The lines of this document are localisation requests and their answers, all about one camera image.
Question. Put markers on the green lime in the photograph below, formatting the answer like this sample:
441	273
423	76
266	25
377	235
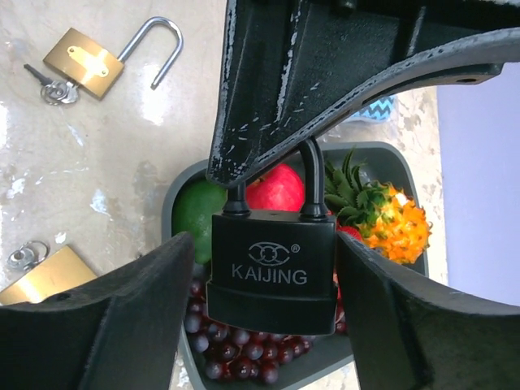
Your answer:
193	209

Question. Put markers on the open brass padlock left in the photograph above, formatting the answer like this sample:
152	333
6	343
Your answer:
93	67

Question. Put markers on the strawberry pile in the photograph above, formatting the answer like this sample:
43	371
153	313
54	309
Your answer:
351	231

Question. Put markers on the black Kaijing padlock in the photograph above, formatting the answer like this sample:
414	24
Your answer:
272	270

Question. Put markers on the orange pineapple toy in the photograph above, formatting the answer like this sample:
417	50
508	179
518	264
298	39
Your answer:
389	221

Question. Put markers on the large brass padlock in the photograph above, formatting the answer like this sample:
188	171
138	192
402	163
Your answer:
32	273

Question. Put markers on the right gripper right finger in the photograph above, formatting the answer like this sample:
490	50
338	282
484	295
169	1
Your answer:
409	332

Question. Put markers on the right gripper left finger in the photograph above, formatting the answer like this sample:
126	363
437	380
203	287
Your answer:
119	331

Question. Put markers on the grey fruit tray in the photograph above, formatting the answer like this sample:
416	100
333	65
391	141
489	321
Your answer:
382	162

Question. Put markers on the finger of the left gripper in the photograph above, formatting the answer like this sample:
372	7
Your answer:
293	69

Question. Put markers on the small key with ring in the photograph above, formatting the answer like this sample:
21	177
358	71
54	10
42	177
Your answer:
54	92

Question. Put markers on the purple grape bunch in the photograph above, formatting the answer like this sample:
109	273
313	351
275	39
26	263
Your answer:
234	354

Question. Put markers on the left red apple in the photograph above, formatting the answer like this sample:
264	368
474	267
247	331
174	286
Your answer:
281	188

